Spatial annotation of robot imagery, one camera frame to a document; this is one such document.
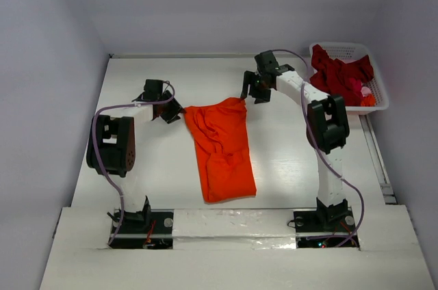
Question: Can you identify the orange t shirt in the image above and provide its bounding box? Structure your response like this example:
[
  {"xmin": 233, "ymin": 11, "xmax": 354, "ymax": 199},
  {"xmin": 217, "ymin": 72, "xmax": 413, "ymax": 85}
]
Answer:
[{"xmin": 184, "ymin": 97, "xmax": 257, "ymax": 204}]

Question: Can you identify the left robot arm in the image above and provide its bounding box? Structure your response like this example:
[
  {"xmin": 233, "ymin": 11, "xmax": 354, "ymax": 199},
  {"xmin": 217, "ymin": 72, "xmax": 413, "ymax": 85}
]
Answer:
[{"xmin": 86, "ymin": 79, "xmax": 184, "ymax": 232}]

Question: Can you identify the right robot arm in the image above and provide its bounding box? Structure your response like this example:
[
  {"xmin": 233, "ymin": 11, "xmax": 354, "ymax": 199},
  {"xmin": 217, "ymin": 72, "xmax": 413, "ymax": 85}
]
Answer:
[{"xmin": 240, "ymin": 50, "xmax": 350, "ymax": 230}]

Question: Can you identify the white plastic basket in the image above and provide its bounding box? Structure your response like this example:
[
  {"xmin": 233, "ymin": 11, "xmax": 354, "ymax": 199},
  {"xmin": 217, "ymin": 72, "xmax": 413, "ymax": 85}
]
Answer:
[{"xmin": 309, "ymin": 42, "xmax": 389, "ymax": 115}]

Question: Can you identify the dark red t shirt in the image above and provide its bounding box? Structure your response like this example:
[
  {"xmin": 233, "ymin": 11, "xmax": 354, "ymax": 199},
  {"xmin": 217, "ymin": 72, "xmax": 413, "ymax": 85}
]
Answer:
[{"xmin": 310, "ymin": 44, "xmax": 374, "ymax": 107}]

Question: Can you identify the pink cloth in basket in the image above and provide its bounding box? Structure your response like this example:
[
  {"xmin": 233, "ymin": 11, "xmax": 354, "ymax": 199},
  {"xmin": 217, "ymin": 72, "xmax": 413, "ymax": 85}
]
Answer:
[{"xmin": 349, "ymin": 78, "xmax": 372, "ymax": 98}]

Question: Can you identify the small orange cloth in basket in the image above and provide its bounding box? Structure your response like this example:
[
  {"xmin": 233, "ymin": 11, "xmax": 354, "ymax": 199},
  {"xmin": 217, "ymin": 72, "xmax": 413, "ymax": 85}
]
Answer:
[{"xmin": 361, "ymin": 94, "xmax": 376, "ymax": 107}]

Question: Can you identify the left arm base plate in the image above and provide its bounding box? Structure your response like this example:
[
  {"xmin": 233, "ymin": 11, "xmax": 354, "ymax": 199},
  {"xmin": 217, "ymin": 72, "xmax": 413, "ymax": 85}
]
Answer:
[{"xmin": 109, "ymin": 210, "xmax": 174, "ymax": 250}]

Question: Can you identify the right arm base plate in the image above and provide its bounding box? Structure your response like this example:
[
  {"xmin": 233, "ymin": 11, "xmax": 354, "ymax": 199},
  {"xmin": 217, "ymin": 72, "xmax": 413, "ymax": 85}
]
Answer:
[{"xmin": 287, "ymin": 210, "xmax": 360, "ymax": 249}]

